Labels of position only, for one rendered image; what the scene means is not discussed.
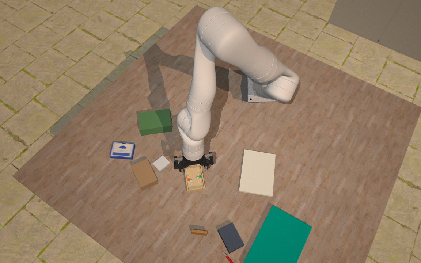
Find small white square box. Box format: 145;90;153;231
152;155;171;172

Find teal flat box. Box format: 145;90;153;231
242;205;312;263

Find green box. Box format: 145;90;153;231
137;109;173;136

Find small brown cardboard box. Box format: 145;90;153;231
130;159;159;191

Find covered wooden puzzle box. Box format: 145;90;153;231
184;164;206;193

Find cream flat box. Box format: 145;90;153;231
239;149;276;197

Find dark grey flat box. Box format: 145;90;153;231
217;222;245;254

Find taupe cabinet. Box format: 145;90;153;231
327;0;421;65

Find blue and white box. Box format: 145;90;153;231
109;141;136;160

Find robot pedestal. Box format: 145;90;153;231
240;75;280;103

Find brown wooden table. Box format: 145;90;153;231
12;5;421;263

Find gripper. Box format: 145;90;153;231
174;150;216;172

